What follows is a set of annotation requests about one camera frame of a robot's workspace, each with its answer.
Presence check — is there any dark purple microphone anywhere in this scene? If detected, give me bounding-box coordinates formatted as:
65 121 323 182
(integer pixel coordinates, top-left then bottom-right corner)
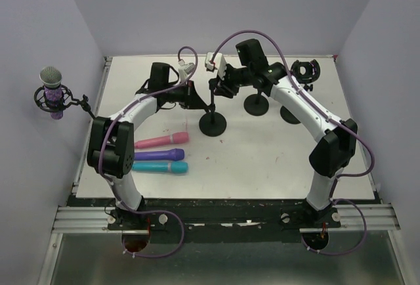
134 148 185 161

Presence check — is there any black shock-mount round-base stand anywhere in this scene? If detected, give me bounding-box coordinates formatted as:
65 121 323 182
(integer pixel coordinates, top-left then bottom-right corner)
280 59 320 125

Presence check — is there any teal microphone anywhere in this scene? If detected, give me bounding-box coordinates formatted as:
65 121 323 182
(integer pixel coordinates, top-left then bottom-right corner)
132 162 188 174

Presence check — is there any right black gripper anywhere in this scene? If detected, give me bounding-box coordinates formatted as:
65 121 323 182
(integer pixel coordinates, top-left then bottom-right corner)
211 64 252 100

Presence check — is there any pink microphone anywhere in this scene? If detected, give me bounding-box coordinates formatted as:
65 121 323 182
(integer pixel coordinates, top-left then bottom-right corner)
134 132 189 149

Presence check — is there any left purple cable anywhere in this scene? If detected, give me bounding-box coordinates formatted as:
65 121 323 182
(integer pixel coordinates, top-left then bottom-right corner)
97 46 198 260

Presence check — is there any aluminium extrusion rail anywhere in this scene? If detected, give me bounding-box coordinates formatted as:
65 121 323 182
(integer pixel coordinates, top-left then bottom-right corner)
52 204 400 234

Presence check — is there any black round-base stand back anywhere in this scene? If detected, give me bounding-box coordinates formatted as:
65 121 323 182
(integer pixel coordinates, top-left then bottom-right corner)
243 85 271 116

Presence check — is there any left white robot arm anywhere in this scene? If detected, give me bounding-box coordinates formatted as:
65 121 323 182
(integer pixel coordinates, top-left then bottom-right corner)
87 60 208 229

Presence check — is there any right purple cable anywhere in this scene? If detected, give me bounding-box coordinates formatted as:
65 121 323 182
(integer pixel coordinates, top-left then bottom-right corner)
212 30 375 255

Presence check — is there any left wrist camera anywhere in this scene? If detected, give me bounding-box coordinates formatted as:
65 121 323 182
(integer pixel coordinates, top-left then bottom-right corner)
178 60 195 82

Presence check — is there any black tripod shock-mount stand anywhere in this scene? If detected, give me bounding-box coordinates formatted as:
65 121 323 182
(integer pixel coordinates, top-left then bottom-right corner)
33 85 95 119

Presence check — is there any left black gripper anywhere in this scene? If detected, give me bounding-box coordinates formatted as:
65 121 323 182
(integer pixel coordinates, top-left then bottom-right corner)
163 80 209 110

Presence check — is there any black mounting base rail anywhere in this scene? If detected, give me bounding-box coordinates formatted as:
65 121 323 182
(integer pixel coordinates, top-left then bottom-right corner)
67 196 348 243

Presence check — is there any purple cable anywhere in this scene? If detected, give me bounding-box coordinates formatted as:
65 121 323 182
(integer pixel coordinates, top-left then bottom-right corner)
212 30 375 255
97 46 198 260

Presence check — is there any silver purple glitter microphone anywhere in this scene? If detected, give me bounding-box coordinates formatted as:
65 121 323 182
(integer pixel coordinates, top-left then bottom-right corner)
39 66 63 120

